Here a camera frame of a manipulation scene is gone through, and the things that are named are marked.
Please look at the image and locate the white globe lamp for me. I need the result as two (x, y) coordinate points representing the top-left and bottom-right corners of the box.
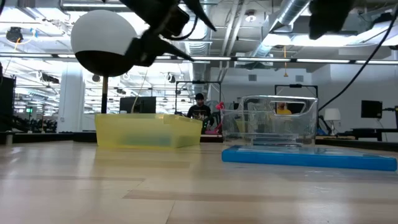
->
(70, 9), (139, 114)

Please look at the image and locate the small white table lamp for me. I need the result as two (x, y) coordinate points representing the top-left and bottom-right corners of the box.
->
(323, 108), (341, 130)

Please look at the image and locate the yellow plastic bin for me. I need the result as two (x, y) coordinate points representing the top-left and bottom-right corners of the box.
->
(95, 113), (203, 149)

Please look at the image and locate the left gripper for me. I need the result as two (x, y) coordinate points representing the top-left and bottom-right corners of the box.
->
(119, 0), (218, 67)

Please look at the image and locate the black ceiling device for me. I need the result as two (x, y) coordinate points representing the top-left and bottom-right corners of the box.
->
(6, 27), (24, 44)

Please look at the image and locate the person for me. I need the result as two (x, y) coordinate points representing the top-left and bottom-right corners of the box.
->
(275, 102), (293, 115)
(186, 92), (213, 123)

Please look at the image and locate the black cabinet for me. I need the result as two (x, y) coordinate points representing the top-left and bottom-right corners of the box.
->
(0, 76), (16, 133)

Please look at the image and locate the black computer monitor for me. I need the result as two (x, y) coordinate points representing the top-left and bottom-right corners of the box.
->
(119, 96), (157, 114)

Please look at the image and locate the black background station frame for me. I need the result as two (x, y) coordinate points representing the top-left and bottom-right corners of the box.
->
(175, 80), (222, 114)
(274, 83), (318, 101)

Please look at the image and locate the silver ventilation duct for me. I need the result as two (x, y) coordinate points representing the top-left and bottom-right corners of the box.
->
(248, 0), (312, 58)

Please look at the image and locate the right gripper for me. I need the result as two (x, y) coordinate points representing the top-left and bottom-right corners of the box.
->
(308, 0), (355, 40)

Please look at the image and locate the clear plastic bin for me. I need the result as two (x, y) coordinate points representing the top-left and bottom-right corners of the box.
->
(221, 95), (320, 147)

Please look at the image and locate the black desk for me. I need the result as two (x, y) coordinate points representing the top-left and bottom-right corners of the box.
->
(337, 126), (398, 142)

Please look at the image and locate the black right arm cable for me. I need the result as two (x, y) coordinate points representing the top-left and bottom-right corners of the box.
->
(318, 2), (398, 112)

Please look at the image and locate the small black wall monitor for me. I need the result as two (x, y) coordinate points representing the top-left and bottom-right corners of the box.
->
(360, 100), (383, 119)

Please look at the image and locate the pink object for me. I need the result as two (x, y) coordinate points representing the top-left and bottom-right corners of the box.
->
(205, 101), (225, 135)

